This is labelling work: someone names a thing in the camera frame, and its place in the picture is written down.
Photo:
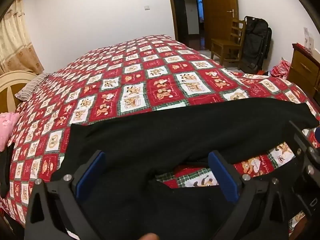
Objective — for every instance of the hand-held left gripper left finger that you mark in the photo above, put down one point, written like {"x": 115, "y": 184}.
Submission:
{"x": 91, "y": 175}

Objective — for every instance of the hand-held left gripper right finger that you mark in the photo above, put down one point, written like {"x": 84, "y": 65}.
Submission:
{"x": 223, "y": 177}

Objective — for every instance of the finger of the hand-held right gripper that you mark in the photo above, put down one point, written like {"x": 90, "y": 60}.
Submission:
{"x": 303, "y": 145}
{"x": 318, "y": 133}

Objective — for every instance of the red checked printed bedspread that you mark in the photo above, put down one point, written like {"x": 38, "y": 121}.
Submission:
{"x": 160, "y": 80}

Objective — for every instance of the brown wooden door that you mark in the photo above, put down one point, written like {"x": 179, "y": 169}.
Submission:
{"x": 217, "y": 17}

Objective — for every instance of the red checked cloth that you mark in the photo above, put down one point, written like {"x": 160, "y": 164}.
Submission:
{"x": 281, "y": 70}

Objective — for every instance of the striped pillow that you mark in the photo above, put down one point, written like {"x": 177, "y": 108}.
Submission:
{"x": 30, "y": 88}

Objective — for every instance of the black pants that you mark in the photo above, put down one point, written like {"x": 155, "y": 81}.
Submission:
{"x": 162, "y": 140}

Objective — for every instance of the black cloth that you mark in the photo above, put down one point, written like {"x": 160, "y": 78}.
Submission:
{"x": 6, "y": 170}

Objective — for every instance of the wooden chair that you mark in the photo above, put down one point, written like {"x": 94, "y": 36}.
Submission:
{"x": 226, "y": 43}

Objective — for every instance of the person's left hand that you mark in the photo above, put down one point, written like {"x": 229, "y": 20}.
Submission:
{"x": 148, "y": 237}

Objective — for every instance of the white wall plate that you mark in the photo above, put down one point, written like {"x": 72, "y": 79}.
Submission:
{"x": 306, "y": 31}

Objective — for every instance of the cream wooden headboard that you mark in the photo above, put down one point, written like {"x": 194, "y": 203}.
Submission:
{"x": 10, "y": 80}

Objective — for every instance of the brown wooden nightstand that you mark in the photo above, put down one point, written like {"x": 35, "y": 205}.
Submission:
{"x": 302, "y": 67}

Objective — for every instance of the pink fluffy pillow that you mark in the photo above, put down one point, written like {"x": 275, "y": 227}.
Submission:
{"x": 6, "y": 127}

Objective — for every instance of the beige patterned curtain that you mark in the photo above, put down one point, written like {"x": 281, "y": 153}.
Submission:
{"x": 15, "y": 42}

